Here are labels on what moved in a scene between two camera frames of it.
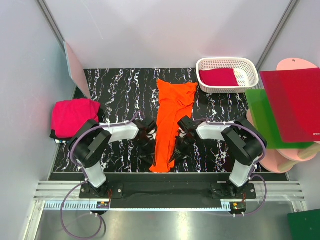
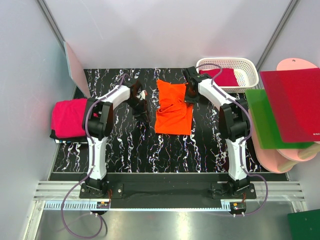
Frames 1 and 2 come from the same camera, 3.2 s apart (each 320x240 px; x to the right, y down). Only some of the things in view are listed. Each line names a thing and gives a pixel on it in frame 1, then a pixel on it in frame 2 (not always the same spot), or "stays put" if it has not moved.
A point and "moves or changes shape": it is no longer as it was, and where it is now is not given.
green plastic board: [261, 115] stays put
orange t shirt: [175, 103] moves or changes shape
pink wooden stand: [279, 160] stays put
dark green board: [304, 225] stays put
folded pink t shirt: [68, 116] stays put
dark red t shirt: [220, 77] stays put
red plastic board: [294, 94] stays put
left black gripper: [149, 155] → [142, 112]
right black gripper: [179, 152] → [188, 99]
